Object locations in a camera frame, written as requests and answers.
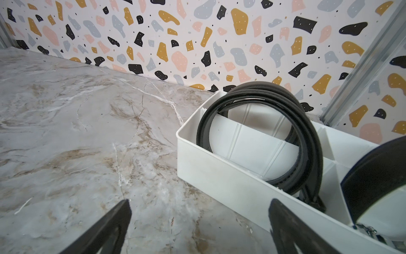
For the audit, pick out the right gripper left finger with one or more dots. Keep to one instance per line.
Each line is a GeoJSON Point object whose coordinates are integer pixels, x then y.
{"type": "Point", "coordinates": [107, 235]}

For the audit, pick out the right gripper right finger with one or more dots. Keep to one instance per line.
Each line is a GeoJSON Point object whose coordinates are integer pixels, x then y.
{"type": "Point", "coordinates": [291, 234]}

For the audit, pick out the long black belt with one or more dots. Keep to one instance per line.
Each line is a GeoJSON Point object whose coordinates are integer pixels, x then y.
{"type": "Point", "coordinates": [375, 194]}
{"type": "Point", "coordinates": [305, 176]}

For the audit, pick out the white divided storage box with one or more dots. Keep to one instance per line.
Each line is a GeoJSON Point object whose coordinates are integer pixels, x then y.
{"type": "Point", "coordinates": [249, 149]}

